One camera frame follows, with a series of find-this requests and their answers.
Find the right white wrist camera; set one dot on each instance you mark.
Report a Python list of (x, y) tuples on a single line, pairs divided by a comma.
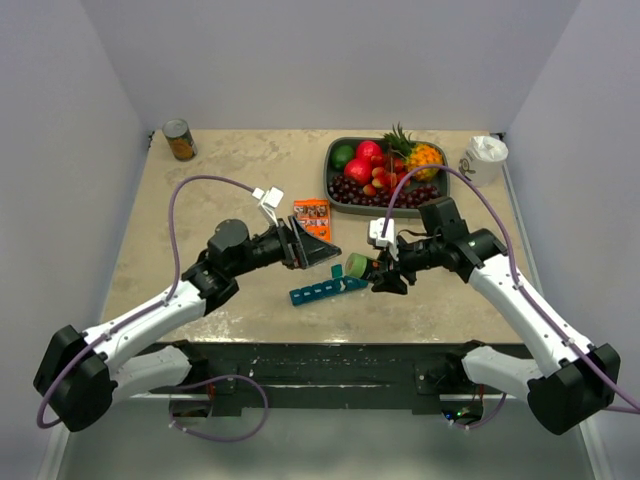
[(381, 235)]

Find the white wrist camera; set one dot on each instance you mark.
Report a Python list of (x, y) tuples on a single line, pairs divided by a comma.
[(381, 235), (268, 201)]

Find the lower red apple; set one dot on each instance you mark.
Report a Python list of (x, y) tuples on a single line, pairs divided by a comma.
[(359, 170)]

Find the purple grape bunch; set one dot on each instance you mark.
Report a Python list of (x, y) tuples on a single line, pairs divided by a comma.
[(348, 192)]

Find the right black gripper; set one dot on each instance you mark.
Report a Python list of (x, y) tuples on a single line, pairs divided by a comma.
[(391, 280)]

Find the toy pineapple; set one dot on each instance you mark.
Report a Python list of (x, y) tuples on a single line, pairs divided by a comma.
[(404, 154)]

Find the green black pill bottle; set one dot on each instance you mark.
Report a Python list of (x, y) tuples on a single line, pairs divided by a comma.
[(360, 267)]

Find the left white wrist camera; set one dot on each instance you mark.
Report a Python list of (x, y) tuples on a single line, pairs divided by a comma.
[(268, 201)]

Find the green lime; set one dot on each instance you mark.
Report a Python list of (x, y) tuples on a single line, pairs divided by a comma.
[(341, 156)]

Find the orange cardboard box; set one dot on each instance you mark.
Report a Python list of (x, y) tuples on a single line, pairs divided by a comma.
[(314, 216)]

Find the tin can with fruit label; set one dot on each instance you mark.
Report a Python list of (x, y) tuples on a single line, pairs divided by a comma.
[(180, 139)]

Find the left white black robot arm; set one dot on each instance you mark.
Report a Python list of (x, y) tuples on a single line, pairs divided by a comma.
[(82, 374)]

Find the white paper towel roll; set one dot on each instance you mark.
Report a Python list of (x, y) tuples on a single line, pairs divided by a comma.
[(483, 159)]

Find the upper red apple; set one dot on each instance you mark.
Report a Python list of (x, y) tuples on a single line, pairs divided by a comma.
[(368, 149)]

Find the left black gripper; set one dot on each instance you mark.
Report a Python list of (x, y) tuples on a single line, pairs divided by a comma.
[(299, 248)]

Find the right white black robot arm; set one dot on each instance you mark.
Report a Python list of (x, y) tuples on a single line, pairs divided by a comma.
[(567, 378)]

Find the red apple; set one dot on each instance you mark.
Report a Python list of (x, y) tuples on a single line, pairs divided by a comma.
[(368, 149), (359, 170)]

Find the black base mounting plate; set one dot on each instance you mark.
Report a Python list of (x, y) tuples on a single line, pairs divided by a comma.
[(409, 376)]

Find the teal weekly pill organizer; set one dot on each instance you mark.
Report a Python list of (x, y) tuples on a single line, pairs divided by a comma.
[(338, 284)]

